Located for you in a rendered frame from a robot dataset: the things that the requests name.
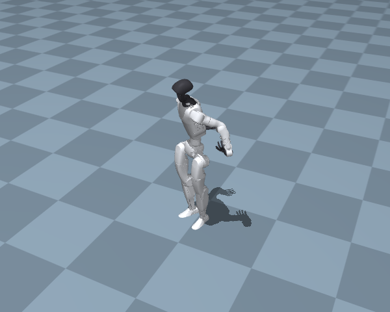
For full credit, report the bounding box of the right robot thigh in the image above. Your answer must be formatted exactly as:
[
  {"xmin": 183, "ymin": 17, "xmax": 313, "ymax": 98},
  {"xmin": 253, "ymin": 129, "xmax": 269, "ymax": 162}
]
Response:
[{"xmin": 174, "ymin": 141, "xmax": 192, "ymax": 187}]

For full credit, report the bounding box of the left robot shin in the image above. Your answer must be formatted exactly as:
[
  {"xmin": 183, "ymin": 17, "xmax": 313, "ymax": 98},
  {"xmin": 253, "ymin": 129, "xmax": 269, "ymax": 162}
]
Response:
[{"xmin": 196, "ymin": 187, "xmax": 209, "ymax": 220}]

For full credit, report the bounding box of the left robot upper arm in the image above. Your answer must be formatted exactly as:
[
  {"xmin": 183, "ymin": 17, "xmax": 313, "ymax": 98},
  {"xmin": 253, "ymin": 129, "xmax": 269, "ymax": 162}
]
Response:
[{"xmin": 190, "ymin": 110, "xmax": 226, "ymax": 133}]

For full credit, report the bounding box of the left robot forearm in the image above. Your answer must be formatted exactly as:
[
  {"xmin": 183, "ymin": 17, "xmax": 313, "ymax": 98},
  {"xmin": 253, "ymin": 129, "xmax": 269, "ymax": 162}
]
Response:
[{"xmin": 218, "ymin": 125, "xmax": 233, "ymax": 157}]

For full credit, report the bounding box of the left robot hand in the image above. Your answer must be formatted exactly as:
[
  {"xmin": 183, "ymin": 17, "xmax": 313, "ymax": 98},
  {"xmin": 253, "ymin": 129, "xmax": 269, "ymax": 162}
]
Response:
[{"xmin": 216, "ymin": 141, "xmax": 227, "ymax": 155}]

